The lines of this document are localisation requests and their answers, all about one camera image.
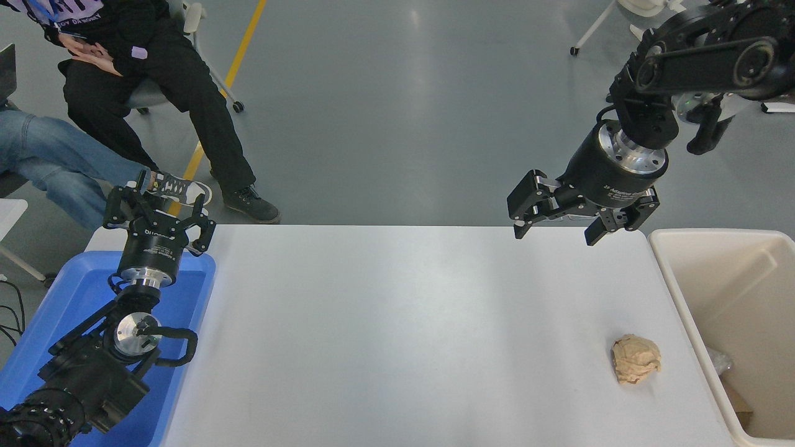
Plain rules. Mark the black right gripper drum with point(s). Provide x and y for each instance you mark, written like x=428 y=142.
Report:
x=599 y=180

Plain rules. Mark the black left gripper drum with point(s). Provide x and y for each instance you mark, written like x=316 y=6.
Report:
x=152 y=251

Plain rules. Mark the tan paper ball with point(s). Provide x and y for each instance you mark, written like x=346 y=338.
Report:
x=635 y=360

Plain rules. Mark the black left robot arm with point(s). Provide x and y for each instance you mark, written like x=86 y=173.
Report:
x=93 y=372

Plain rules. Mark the person's hand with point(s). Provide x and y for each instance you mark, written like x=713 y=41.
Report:
x=93 y=54

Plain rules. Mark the person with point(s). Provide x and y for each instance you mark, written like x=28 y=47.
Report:
x=56 y=158
x=186 y=93

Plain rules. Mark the blue plastic tray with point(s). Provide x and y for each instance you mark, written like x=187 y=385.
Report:
x=68 y=298

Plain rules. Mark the grey wheeled office chair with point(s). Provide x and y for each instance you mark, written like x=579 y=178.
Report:
x=146 y=96

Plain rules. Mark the white side table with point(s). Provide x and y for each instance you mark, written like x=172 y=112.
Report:
x=9 y=217

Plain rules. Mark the dark chair seat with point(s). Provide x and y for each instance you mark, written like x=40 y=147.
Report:
x=9 y=183

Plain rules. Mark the large pale bin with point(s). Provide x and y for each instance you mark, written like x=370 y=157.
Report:
x=733 y=279

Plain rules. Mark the white wheeled chair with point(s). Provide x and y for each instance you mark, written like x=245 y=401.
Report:
x=593 y=28

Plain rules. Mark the clear plastic scrap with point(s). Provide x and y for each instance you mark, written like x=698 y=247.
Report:
x=719 y=361

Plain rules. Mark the white floor bar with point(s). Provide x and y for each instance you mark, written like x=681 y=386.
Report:
x=779 y=107

